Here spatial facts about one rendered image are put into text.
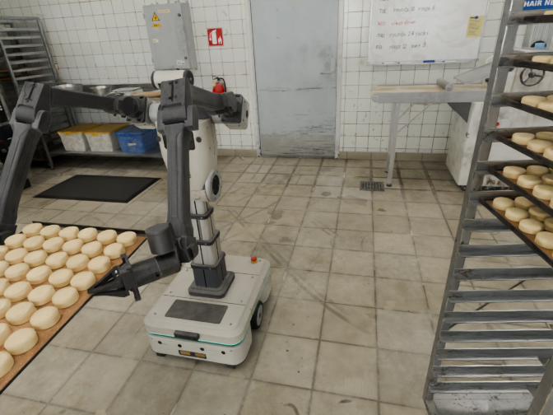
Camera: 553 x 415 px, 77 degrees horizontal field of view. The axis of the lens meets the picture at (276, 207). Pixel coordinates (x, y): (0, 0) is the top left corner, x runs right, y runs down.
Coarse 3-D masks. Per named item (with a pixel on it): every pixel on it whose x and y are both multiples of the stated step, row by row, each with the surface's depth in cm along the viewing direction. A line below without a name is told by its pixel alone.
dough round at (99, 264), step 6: (96, 258) 86; (102, 258) 86; (108, 258) 86; (90, 264) 84; (96, 264) 84; (102, 264) 84; (108, 264) 85; (90, 270) 84; (96, 270) 84; (102, 270) 84
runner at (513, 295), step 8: (448, 296) 117; (456, 296) 117; (464, 296) 117; (472, 296) 117; (480, 296) 117; (488, 296) 116; (496, 296) 116; (504, 296) 116; (512, 296) 116; (520, 296) 116; (528, 296) 116; (536, 296) 115; (544, 296) 115; (552, 296) 115
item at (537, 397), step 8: (552, 360) 70; (552, 368) 70; (544, 376) 72; (552, 376) 70; (544, 384) 72; (552, 384) 70; (536, 392) 75; (544, 392) 72; (552, 392) 71; (536, 400) 75; (544, 400) 72; (552, 400) 72; (536, 408) 75; (544, 408) 73; (552, 408) 73
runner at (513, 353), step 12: (444, 348) 128; (456, 348) 128; (468, 348) 128; (480, 348) 127; (492, 348) 127; (504, 348) 127; (516, 348) 127; (528, 348) 126; (540, 348) 126; (552, 348) 126; (444, 360) 127; (456, 360) 127; (468, 360) 127; (480, 360) 126; (492, 360) 126
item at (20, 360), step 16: (96, 240) 97; (96, 256) 91; (80, 272) 85; (32, 288) 81; (16, 304) 77; (48, 304) 76; (80, 304) 75; (0, 320) 73; (64, 320) 72; (48, 336) 68; (32, 352) 65; (16, 368) 62; (0, 384) 60
